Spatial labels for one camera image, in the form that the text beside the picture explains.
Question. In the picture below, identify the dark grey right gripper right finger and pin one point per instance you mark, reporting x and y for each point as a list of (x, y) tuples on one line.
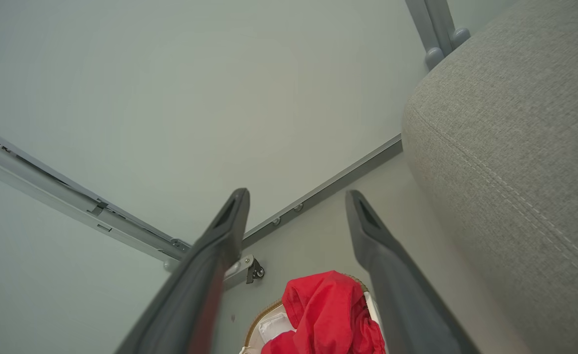
[(407, 305)]

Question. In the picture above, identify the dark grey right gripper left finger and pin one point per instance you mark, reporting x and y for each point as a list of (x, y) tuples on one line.
[(190, 295)]

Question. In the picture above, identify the red cloth item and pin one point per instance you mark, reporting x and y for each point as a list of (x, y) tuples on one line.
[(328, 314)]

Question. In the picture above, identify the grey upholstered seat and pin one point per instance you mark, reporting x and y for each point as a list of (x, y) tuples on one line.
[(515, 172)]

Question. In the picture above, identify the small black caster wheel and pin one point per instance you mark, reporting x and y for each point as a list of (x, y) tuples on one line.
[(257, 271)]

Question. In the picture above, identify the grey metal foot bracket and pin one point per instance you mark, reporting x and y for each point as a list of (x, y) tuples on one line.
[(239, 269), (436, 29)]

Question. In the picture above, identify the grey panel base rail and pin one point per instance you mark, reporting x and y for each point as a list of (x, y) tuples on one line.
[(338, 182)]

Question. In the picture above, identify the aluminium panel frame post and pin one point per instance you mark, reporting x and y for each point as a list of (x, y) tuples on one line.
[(72, 201)]

